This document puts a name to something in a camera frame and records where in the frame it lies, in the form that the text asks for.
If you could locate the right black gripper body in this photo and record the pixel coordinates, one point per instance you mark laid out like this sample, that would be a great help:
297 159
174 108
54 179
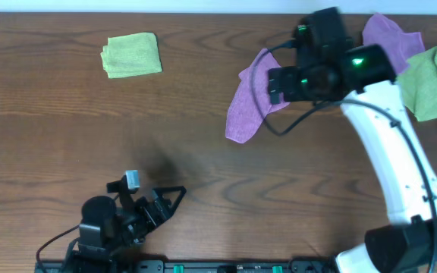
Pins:
275 85

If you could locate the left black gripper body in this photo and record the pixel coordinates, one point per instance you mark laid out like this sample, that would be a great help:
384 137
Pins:
156 209

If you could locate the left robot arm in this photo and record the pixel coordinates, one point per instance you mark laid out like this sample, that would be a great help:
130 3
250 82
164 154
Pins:
107 230

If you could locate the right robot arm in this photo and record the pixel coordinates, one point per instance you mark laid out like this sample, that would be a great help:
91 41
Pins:
374 107

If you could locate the purple cloth at top right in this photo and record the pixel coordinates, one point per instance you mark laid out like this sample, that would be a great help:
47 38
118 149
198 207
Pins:
398 45

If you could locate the crumpled green cloth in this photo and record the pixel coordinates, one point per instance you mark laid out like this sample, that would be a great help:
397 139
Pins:
419 85

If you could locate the folded green cloth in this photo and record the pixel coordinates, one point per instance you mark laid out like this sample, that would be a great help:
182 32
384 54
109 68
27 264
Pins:
131 55

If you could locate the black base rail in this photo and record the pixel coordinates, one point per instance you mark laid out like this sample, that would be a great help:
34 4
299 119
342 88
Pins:
158 266

